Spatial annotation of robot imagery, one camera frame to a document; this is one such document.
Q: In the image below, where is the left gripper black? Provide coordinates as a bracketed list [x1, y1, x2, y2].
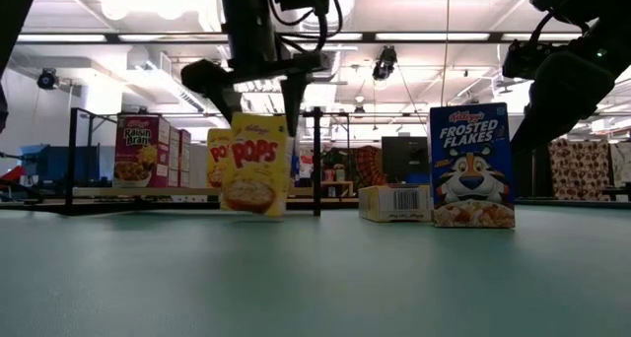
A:
[180, 0, 330, 137]

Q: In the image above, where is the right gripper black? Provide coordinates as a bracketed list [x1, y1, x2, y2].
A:
[511, 50, 620, 151]

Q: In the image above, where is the black partition panel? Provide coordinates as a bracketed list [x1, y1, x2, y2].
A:
[515, 144, 551, 200]

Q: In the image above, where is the small wooden table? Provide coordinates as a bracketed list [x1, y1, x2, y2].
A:
[322, 180, 355, 198]

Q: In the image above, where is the black monitor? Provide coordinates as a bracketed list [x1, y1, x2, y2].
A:
[382, 136, 431, 185]

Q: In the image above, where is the green table mat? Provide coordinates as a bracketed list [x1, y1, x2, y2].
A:
[0, 207, 631, 337]

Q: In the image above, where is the blue container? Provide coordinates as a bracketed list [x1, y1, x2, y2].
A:
[18, 144, 100, 183]

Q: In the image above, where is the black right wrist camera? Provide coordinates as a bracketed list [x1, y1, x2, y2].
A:
[502, 38, 553, 80]

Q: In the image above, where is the black metal shelf frame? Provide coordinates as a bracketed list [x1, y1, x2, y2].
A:
[66, 106, 352, 218]

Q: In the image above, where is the thin hanging black cable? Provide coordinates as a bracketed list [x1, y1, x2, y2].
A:
[433, 0, 451, 106]

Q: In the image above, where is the black ceiling-mounted camera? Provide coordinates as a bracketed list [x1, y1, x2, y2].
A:
[372, 45, 398, 82]
[36, 68, 59, 91]

